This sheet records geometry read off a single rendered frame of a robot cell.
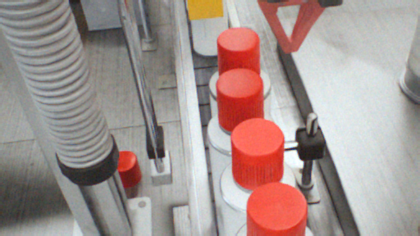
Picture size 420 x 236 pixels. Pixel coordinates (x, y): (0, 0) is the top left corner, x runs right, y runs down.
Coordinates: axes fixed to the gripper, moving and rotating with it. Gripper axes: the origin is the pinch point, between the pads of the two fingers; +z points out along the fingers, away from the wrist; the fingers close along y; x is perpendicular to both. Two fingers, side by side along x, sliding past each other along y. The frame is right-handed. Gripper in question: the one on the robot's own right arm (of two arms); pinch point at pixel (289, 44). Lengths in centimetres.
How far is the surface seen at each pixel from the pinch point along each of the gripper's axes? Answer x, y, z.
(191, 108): 10.6, -1.3, 5.2
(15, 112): 35.7, 17.4, 17.6
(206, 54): 7.7, 17.9, 12.6
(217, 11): 6.9, -1.5, -5.5
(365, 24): -17.4, 22.0, 14.1
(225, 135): 8.1, -14.2, -3.1
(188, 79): 10.5, 3.5, 5.2
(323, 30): -10.5, 21.5, 13.9
